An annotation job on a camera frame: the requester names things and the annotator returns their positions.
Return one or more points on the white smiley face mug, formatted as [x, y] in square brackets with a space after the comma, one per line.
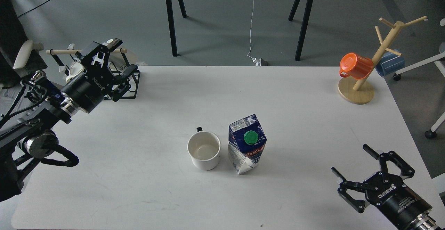
[204, 149]

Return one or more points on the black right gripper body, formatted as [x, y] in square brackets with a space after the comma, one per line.
[404, 208]

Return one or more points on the white power plug adapter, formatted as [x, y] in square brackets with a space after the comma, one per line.
[258, 62]

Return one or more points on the white mug rear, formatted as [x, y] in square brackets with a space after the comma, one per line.
[116, 60]

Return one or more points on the orange plastic cup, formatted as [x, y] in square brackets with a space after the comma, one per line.
[355, 66]

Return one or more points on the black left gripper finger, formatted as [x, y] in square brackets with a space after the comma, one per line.
[111, 46]
[125, 84]

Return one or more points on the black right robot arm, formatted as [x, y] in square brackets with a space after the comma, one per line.
[387, 191]

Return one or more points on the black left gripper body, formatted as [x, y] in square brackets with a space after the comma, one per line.
[88, 89]

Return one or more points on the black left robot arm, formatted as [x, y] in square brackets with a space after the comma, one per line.
[32, 141]

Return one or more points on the black table legs right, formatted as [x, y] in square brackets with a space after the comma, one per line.
[304, 25]

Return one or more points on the blue plastic cup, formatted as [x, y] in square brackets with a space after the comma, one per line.
[389, 63]

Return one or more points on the black wire mug rack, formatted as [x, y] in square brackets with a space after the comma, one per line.
[71, 52]

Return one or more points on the wooden mug tree stand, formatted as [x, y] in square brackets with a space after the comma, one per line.
[361, 91]

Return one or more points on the white HOME mug front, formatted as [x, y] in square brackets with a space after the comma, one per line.
[71, 71]

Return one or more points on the blue Pascual milk carton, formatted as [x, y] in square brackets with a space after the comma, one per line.
[246, 142]

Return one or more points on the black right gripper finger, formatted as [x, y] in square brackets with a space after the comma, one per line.
[406, 170]
[344, 185]

